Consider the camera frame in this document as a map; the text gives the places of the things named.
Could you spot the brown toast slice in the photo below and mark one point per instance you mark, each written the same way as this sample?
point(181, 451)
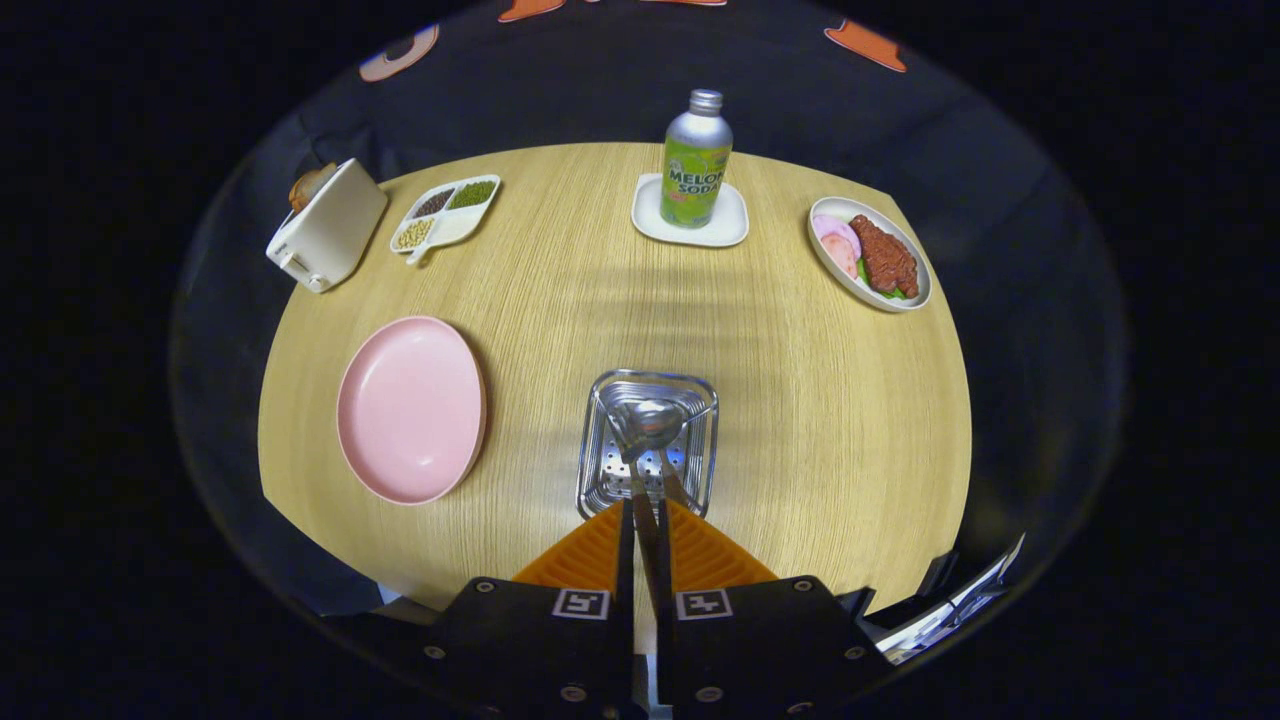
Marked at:
point(310, 187)

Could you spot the green lettuce leaf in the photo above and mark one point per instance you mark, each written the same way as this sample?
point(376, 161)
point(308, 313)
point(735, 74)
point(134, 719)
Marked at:
point(862, 273)

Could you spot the green soda bottle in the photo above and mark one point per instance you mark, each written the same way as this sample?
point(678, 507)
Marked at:
point(695, 170)

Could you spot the white toaster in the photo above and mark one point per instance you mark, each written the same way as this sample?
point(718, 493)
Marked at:
point(335, 235)

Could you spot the white oval dish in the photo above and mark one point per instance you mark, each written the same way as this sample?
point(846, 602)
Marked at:
point(830, 280)

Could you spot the white square coaster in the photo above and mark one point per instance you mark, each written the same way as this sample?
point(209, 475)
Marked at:
point(645, 225)

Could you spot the metal cutlery rack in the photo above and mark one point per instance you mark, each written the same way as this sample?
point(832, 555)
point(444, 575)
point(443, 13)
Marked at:
point(605, 480)

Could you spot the red meat piece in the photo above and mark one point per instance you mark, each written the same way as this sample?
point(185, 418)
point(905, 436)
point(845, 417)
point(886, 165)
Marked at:
point(885, 260)

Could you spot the white divided dish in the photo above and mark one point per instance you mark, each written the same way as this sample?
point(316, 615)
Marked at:
point(460, 225)

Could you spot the pink ham slices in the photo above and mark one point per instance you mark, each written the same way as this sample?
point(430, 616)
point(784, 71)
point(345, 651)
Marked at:
point(835, 240)

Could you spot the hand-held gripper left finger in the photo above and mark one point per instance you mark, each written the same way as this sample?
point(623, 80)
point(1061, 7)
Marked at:
point(540, 640)

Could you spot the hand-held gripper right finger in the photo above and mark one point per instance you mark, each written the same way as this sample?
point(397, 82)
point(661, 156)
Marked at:
point(760, 640)

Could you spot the pile of yellow beans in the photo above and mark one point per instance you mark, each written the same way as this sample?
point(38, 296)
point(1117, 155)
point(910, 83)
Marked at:
point(415, 233)

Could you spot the pile of green beans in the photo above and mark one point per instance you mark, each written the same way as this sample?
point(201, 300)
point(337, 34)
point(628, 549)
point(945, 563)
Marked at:
point(472, 194)

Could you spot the pile of dark beans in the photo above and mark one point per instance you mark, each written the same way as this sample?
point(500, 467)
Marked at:
point(434, 203)

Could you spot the pink plate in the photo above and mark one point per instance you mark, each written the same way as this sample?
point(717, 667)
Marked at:
point(410, 410)

